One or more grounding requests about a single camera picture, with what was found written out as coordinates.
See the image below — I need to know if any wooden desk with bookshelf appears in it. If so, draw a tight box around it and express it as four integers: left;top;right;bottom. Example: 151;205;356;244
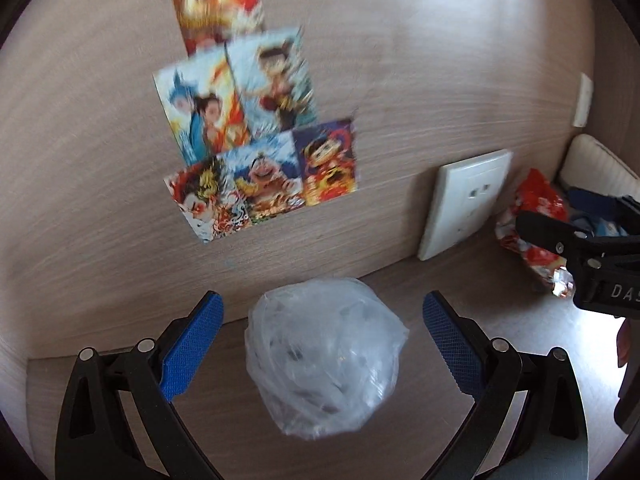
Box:
0;0;640;480

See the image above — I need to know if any white wall socket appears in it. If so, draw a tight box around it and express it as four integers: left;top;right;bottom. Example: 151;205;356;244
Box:
417;149;514;262
572;73;594;129

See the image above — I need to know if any blue snack packet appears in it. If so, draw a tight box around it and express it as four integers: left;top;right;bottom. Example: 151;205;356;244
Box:
582;211;629;237

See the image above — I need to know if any person's right hand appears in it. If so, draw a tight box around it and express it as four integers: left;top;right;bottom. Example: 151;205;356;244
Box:
617;319;635;367

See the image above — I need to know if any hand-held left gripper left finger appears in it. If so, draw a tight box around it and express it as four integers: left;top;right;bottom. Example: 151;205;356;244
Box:
54;290;226;480

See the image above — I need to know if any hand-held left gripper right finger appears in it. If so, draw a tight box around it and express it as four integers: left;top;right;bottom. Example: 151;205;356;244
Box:
422;290;588;480

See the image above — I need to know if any group of cartoon wall stickers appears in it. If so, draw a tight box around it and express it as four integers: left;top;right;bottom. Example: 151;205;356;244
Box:
152;0;359;245

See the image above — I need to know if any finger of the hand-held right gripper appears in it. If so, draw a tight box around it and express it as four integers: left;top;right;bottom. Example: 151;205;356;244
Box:
567;187;640;237
515;211;640;268

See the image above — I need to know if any white ribbed cushion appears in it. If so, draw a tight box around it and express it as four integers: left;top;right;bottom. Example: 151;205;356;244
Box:
557;133;640;202

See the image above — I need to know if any red snack packet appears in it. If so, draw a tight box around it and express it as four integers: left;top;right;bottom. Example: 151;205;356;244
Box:
494;168;577;300

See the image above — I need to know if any clear plastic bag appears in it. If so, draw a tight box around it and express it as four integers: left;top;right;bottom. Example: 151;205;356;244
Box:
244;276;410;441

